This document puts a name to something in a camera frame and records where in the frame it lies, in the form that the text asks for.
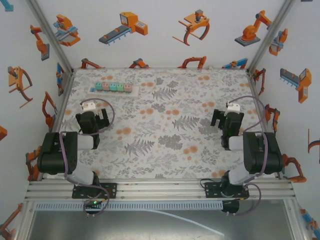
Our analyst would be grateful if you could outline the floral patterned table mat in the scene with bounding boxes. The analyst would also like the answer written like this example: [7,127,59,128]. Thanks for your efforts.
[53,67,279,180]

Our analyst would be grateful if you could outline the white tube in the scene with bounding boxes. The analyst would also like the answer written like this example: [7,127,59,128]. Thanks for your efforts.
[149,209,226,237]

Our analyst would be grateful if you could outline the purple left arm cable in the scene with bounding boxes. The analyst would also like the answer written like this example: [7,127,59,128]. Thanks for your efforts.
[59,97,116,217]

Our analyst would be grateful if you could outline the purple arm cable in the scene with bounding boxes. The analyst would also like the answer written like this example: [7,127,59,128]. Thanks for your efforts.
[227,95,270,217]
[59,97,116,217]

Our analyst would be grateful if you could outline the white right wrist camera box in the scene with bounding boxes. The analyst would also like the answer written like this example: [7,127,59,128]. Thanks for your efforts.
[224,101,241,117]

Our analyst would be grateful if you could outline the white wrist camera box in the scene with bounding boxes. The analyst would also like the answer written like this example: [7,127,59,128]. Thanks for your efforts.
[224,101,241,117]
[80,101,97,113]

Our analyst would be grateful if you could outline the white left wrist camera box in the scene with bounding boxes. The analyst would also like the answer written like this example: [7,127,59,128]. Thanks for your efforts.
[80,101,97,113]

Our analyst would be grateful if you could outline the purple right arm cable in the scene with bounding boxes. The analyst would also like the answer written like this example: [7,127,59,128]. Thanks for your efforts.
[227,95,270,217]

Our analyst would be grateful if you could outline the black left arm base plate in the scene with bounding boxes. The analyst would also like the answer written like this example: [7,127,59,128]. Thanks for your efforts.
[72,182,119,200]

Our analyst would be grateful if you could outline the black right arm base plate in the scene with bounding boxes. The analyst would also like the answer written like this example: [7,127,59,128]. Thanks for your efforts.
[204,181,251,200]

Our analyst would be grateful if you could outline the aluminium frame rail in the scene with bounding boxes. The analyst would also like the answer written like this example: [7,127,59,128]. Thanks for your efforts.
[24,177,296,201]

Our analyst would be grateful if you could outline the white slotted cable duct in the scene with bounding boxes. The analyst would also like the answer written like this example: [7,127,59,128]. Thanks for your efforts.
[34,201,224,211]

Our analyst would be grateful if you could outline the aluminium corner post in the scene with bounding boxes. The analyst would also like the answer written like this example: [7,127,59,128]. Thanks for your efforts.
[246,0,297,73]
[25,0,75,74]

